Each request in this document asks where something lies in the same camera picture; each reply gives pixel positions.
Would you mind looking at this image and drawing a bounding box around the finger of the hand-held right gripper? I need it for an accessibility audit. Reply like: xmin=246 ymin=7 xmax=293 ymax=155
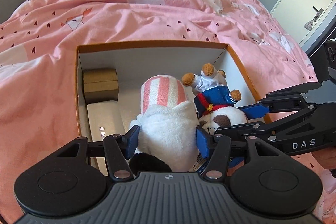
xmin=237 ymin=82 xmax=324 ymax=119
xmin=214 ymin=105 xmax=319 ymax=141

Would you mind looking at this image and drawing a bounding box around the metal door handle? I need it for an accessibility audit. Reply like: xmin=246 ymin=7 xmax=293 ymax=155
xmin=312 ymin=6 xmax=324 ymax=22

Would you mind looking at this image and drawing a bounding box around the plush dog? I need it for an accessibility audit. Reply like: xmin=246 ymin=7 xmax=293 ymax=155
xmin=182 ymin=63 xmax=249 ymax=136

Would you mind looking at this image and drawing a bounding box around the pink printed blanket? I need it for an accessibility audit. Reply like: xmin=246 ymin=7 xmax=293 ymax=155
xmin=0 ymin=0 xmax=336 ymax=224

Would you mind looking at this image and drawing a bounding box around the white rectangular case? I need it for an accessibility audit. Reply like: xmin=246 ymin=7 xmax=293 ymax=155
xmin=87 ymin=100 xmax=127 ymax=143

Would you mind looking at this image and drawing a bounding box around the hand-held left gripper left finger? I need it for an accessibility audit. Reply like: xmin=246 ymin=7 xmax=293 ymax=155
xmin=56 ymin=125 xmax=141 ymax=180

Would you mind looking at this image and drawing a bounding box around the small brown cardboard box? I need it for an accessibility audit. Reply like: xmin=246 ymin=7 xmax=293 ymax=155
xmin=83 ymin=68 xmax=120 ymax=104

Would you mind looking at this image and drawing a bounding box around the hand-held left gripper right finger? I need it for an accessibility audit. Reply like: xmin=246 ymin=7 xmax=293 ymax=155
xmin=196 ymin=126 xmax=266 ymax=179

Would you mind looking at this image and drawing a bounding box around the person's right hand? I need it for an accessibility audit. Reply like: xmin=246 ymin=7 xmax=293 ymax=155
xmin=312 ymin=151 xmax=336 ymax=170

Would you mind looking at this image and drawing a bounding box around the white printed paper label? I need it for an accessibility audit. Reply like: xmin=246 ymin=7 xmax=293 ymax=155
xmin=188 ymin=157 xmax=212 ymax=176

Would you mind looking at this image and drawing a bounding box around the orange cardboard box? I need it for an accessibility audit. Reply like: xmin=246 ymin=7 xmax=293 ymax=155
xmin=76 ymin=40 xmax=274 ymax=177

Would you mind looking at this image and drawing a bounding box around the pink striped white plush toy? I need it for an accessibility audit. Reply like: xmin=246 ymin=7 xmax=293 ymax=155
xmin=129 ymin=74 xmax=200 ymax=174

